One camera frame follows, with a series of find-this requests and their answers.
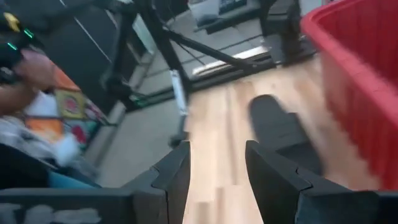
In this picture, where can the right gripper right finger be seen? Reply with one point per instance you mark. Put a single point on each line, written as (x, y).
(273, 186)

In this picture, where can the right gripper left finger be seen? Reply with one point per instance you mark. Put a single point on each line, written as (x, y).
(174, 174)

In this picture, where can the black slide sandal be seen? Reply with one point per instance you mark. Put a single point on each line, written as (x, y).
(273, 124)

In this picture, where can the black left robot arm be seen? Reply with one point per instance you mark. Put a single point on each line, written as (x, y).
(289, 28)

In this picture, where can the red plastic bin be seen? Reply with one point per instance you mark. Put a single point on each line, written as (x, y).
(367, 93)

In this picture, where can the white patterned fabric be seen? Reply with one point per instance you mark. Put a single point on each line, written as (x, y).
(70, 104)

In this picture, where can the black room divider panel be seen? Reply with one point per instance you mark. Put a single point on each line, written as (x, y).
(81, 37)

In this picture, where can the white frame bracket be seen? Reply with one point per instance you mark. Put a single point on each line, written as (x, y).
(179, 93)

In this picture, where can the black aluminium table frame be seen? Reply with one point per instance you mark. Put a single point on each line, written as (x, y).
(161, 40)

